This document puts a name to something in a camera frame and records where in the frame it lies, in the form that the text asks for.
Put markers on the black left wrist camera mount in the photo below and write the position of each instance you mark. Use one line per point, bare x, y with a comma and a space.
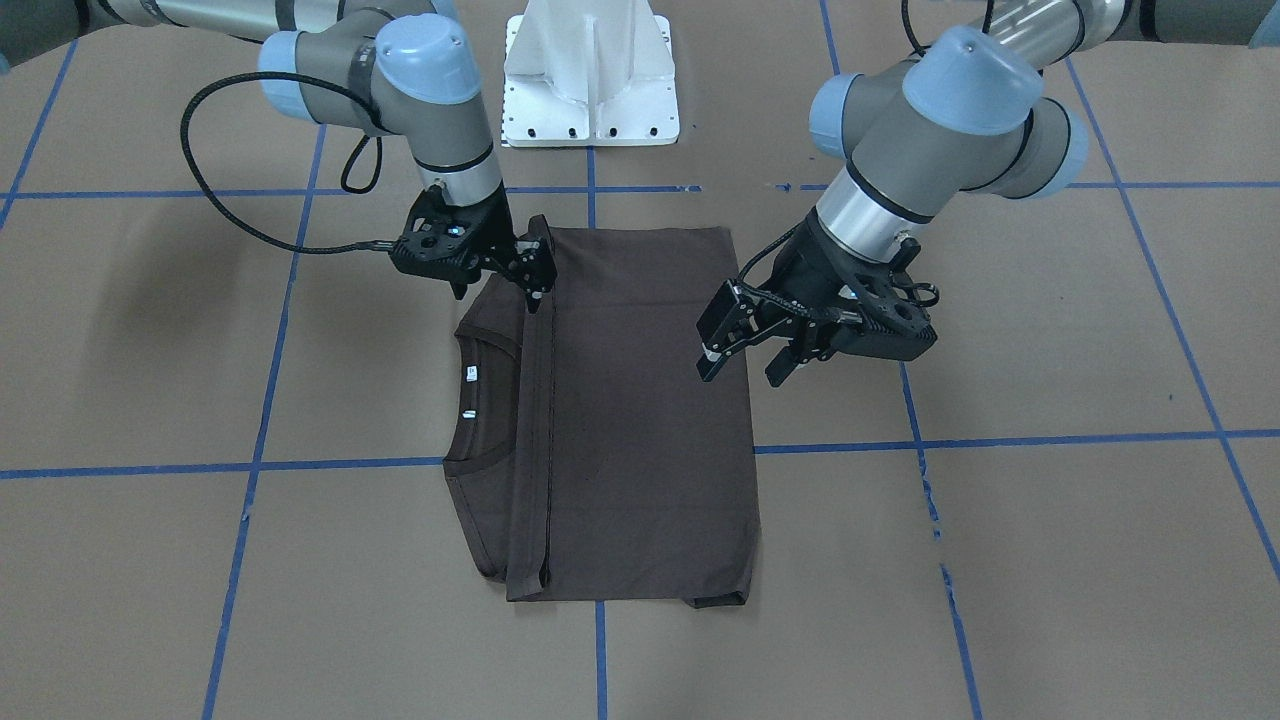
892, 309

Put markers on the dark brown t-shirt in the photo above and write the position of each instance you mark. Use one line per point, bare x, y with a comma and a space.
590, 462

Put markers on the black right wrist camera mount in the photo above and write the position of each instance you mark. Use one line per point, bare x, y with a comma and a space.
433, 243

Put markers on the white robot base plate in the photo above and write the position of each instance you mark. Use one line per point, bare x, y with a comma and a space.
589, 73

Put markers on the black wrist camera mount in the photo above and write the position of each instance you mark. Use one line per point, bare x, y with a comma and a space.
433, 243
892, 309

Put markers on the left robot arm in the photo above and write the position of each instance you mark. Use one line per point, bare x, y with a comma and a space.
966, 113

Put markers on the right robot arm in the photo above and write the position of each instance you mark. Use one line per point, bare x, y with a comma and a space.
386, 68

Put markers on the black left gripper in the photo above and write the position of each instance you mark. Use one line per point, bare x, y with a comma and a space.
815, 265

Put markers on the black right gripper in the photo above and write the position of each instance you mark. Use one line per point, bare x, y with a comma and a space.
497, 227

